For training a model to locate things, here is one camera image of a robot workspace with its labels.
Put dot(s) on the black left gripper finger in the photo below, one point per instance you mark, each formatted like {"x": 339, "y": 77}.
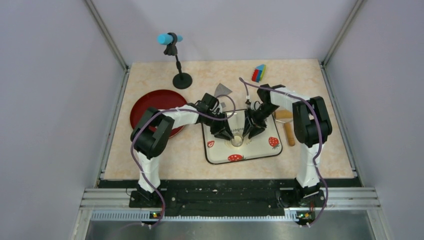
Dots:
{"x": 219, "y": 134}
{"x": 227, "y": 131}

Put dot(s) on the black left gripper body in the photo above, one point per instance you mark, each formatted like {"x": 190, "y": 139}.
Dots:
{"x": 216, "y": 125}

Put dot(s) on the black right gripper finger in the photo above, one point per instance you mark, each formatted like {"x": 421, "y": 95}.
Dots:
{"x": 248, "y": 126}
{"x": 256, "y": 129}

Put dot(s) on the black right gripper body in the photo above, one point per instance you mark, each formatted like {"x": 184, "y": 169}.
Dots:
{"x": 260, "y": 114}

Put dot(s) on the white strawberry print tray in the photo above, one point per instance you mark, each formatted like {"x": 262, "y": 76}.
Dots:
{"x": 267, "y": 144}

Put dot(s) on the wooden dough roller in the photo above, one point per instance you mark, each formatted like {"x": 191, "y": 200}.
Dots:
{"x": 286, "y": 117}

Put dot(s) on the white dough lump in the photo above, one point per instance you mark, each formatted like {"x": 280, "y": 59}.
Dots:
{"x": 237, "y": 142}

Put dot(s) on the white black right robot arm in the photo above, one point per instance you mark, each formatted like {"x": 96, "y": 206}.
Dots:
{"x": 312, "y": 126}

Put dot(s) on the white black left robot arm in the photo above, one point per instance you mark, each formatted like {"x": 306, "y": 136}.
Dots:
{"x": 150, "y": 137}

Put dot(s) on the black microphone stand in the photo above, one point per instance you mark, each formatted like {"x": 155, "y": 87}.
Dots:
{"x": 181, "y": 80}

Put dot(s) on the colourful block toy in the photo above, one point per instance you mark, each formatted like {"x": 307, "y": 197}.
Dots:
{"x": 258, "y": 73}

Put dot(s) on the dark red round plate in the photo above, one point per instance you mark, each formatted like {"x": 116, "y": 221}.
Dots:
{"x": 161, "y": 99}

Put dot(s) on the blue toy microphone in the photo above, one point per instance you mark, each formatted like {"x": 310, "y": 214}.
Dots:
{"x": 168, "y": 38}

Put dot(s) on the metal scraper wooden handle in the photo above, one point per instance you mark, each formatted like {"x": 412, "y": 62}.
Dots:
{"x": 222, "y": 90}

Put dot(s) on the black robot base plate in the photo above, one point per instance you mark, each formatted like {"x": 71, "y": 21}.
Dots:
{"x": 222, "y": 198}

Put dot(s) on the aluminium frame rail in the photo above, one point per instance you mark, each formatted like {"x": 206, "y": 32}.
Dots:
{"x": 352, "y": 213}

